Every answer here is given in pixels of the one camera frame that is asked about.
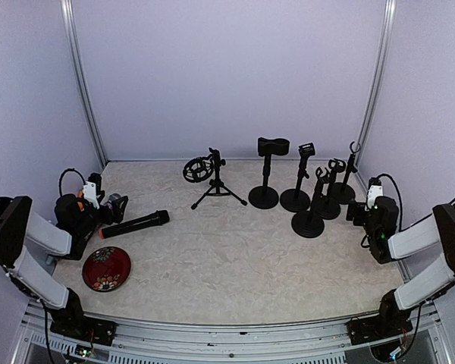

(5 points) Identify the black stand of purple microphone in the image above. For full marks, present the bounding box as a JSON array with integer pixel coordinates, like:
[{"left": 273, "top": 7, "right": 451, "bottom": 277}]
[{"left": 280, "top": 143, "right": 315, "bottom": 212}]

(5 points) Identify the aluminium frame post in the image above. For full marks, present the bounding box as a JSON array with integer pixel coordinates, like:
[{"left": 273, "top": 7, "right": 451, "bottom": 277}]
[
  {"left": 61, "top": 0, "right": 108, "bottom": 168},
  {"left": 355, "top": 0, "right": 397, "bottom": 168}
]

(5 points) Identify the front aluminium rail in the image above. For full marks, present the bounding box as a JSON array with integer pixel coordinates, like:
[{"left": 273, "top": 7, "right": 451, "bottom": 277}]
[{"left": 9, "top": 302, "right": 455, "bottom": 363}]

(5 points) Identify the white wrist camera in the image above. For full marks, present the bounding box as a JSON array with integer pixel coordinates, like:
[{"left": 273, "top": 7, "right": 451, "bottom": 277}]
[
  {"left": 78, "top": 181, "right": 99, "bottom": 209},
  {"left": 366, "top": 184, "right": 384, "bottom": 211}
]

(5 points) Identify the black microphone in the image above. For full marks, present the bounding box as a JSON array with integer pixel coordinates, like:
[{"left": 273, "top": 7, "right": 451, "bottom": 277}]
[{"left": 99, "top": 210, "right": 170, "bottom": 239}]

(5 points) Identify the right aluminium frame post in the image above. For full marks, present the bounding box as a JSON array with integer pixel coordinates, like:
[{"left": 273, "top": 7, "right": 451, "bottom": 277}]
[{"left": 355, "top": 0, "right": 397, "bottom": 168}]

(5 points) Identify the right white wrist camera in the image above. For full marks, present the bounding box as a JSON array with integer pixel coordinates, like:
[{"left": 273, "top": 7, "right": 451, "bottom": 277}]
[{"left": 366, "top": 184, "right": 384, "bottom": 211}]

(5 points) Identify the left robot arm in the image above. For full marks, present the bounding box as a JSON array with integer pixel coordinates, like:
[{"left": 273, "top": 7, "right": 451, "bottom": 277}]
[{"left": 0, "top": 196, "right": 117, "bottom": 345}]

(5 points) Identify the black stand of orange microphone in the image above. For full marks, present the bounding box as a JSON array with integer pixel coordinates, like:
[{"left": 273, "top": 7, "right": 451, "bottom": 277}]
[{"left": 331, "top": 141, "right": 361, "bottom": 205}]

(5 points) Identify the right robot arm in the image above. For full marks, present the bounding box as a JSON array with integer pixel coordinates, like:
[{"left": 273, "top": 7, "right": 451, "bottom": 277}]
[{"left": 347, "top": 196, "right": 455, "bottom": 344}]

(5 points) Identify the black stand of pink microphone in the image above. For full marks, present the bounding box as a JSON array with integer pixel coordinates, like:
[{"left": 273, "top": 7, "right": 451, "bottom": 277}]
[{"left": 312, "top": 158, "right": 346, "bottom": 220}]

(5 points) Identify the black tripod stand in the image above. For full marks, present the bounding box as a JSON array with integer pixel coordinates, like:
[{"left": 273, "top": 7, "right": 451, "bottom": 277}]
[{"left": 182, "top": 147, "right": 247, "bottom": 210}]

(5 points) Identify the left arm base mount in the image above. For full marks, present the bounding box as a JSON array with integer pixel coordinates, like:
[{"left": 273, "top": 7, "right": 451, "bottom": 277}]
[{"left": 50, "top": 317, "right": 117, "bottom": 347}]

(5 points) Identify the black stand of teal microphone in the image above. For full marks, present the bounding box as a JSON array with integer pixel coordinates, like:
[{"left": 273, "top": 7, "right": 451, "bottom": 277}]
[{"left": 291, "top": 167, "right": 329, "bottom": 238}]

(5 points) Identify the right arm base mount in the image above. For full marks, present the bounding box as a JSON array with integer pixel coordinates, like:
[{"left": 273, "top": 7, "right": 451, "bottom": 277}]
[{"left": 347, "top": 316, "right": 413, "bottom": 345}]

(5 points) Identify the glitter silver-head microphone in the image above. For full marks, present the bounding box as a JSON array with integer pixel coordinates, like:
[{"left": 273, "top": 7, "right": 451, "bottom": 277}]
[{"left": 105, "top": 193, "right": 121, "bottom": 209}]

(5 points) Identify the red floral plate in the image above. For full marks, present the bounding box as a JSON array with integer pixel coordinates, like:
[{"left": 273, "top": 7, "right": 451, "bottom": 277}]
[{"left": 82, "top": 246, "right": 132, "bottom": 293}]

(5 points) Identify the left aluminium frame post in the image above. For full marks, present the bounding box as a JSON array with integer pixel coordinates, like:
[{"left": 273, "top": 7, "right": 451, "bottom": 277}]
[{"left": 61, "top": 0, "right": 108, "bottom": 168}]

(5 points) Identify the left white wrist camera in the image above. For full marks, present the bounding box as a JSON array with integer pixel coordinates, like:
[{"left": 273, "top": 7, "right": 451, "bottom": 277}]
[{"left": 78, "top": 181, "right": 99, "bottom": 209}]

